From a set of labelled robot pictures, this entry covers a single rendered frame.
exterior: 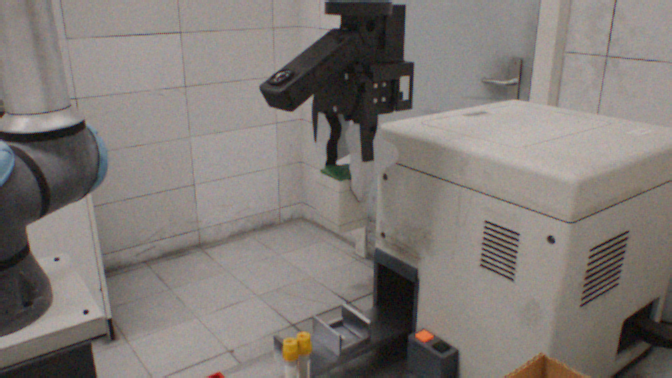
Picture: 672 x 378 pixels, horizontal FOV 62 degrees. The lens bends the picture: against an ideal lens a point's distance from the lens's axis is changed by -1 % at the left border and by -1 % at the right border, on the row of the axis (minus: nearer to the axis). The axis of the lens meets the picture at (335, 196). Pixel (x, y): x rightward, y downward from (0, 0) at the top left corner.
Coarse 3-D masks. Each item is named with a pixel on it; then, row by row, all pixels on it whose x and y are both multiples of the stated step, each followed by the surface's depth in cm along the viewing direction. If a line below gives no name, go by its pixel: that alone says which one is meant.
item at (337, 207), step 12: (324, 180) 63; (336, 180) 61; (348, 180) 61; (324, 192) 63; (336, 192) 61; (348, 192) 62; (324, 204) 64; (336, 204) 62; (348, 204) 62; (360, 204) 63; (324, 216) 64; (336, 216) 62; (348, 216) 63; (360, 216) 64; (336, 228) 63; (348, 228) 63
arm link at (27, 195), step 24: (0, 144) 72; (0, 168) 69; (24, 168) 74; (0, 192) 69; (24, 192) 73; (48, 192) 76; (0, 216) 70; (24, 216) 74; (0, 240) 70; (24, 240) 75
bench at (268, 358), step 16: (272, 352) 75; (368, 352) 75; (384, 352) 75; (400, 352) 75; (656, 352) 75; (240, 368) 72; (256, 368) 72; (272, 368) 72; (336, 368) 72; (352, 368) 72; (368, 368) 72; (384, 368) 72; (400, 368) 72; (624, 368) 72; (640, 368) 72; (656, 368) 72
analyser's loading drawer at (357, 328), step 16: (384, 304) 79; (400, 304) 79; (320, 320) 70; (336, 320) 73; (352, 320) 72; (368, 320) 70; (384, 320) 75; (400, 320) 75; (320, 336) 70; (336, 336) 67; (352, 336) 72; (368, 336) 70; (384, 336) 72; (400, 336) 74; (320, 352) 69; (336, 352) 68; (352, 352) 69; (320, 368) 66
